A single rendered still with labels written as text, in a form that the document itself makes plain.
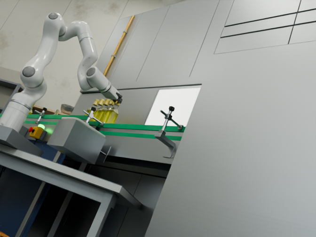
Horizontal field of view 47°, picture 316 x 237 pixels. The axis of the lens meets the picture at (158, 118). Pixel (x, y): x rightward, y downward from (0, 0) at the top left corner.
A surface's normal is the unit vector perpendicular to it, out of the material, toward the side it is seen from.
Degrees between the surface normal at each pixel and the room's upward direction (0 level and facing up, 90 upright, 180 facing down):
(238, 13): 90
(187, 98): 90
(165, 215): 90
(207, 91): 90
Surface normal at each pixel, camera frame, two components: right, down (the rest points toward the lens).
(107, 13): -0.20, -0.43
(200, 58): -0.61, -0.49
